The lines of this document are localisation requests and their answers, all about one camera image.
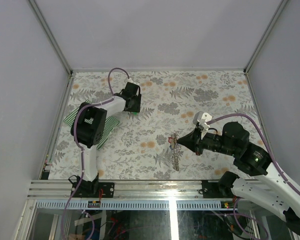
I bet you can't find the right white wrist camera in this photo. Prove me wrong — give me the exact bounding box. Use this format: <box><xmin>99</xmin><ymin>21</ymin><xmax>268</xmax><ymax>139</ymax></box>
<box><xmin>192</xmin><ymin>111</ymin><xmax>212</xmax><ymax>140</ymax></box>

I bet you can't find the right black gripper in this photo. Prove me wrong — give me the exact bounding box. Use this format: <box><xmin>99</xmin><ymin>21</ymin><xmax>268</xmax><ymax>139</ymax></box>
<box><xmin>176</xmin><ymin>124</ymin><xmax>238</xmax><ymax>156</ymax></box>

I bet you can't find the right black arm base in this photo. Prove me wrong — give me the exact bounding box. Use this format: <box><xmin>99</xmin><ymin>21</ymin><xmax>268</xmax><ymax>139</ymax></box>
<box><xmin>198</xmin><ymin>171</ymin><xmax>239</xmax><ymax>199</ymax></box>

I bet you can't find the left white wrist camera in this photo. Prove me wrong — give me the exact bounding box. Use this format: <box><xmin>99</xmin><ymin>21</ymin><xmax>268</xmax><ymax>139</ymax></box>
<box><xmin>128</xmin><ymin>78</ymin><xmax>136</xmax><ymax>84</ymax></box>

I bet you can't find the right aluminium frame post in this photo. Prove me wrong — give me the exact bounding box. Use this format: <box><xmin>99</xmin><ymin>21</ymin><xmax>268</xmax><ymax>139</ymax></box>
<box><xmin>242</xmin><ymin>0</ymin><xmax>291</xmax><ymax>75</ymax></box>

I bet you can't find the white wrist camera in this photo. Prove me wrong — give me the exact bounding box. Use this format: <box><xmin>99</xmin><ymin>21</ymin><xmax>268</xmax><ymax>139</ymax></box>
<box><xmin>192</xmin><ymin>111</ymin><xmax>212</xmax><ymax>140</ymax></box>
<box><xmin>128</xmin><ymin>78</ymin><xmax>136</xmax><ymax>84</ymax></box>

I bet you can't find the metal key ring disc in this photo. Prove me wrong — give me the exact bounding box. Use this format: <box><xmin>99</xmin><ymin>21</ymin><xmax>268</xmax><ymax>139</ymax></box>
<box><xmin>169</xmin><ymin>132</ymin><xmax>182</xmax><ymax>172</ymax></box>

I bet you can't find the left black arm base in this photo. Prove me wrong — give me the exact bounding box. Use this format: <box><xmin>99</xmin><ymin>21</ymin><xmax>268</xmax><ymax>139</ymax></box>
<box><xmin>68</xmin><ymin>175</ymin><xmax>115</xmax><ymax>199</ymax></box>

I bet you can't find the aluminium front rail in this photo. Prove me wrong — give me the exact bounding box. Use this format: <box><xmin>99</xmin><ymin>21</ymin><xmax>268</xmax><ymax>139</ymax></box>
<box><xmin>27</xmin><ymin>180</ymin><xmax>208</xmax><ymax>201</ymax></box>

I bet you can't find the left aluminium frame post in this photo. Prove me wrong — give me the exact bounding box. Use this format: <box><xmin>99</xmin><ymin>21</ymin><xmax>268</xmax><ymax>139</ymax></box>
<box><xmin>27</xmin><ymin>0</ymin><xmax>74</xmax><ymax>76</ymax></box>

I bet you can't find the green striped cloth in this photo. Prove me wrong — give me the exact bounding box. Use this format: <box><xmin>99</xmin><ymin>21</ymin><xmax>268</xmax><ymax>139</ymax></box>
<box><xmin>63</xmin><ymin>97</ymin><xmax>126</xmax><ymax>149</ymax></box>

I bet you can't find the aluminium frame post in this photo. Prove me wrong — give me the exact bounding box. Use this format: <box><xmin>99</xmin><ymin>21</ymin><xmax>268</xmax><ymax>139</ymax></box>
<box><xmin>27</xmin><ymin>0</ymin><xmax>74</xmax><ymax>76</ymax></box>
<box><xmin>242</xmin><ymin>0</ymin><xmax>291</xmax><ymax>75</ymax></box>

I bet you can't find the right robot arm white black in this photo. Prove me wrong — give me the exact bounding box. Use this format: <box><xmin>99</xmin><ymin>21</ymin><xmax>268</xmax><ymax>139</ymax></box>
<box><xmin>177</xmin><ymin>122</ymin><xmax>300</xmax><ymax>235</ymax></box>

